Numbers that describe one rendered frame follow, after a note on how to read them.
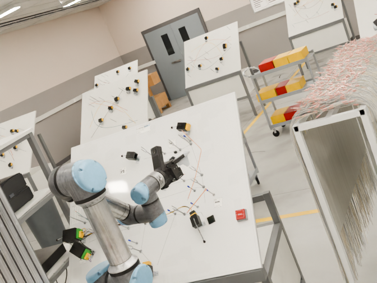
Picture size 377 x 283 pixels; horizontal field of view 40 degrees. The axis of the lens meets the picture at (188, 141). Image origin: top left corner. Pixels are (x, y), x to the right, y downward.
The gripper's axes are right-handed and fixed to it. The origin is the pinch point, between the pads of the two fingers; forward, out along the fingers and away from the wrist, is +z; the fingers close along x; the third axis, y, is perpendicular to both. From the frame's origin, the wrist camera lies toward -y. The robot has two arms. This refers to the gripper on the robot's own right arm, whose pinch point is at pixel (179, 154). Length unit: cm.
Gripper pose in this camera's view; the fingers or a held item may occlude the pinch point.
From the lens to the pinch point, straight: 227.1
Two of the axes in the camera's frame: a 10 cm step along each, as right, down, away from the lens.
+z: 4.9, -3.9, 7.8
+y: 4.8, 8.7, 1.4
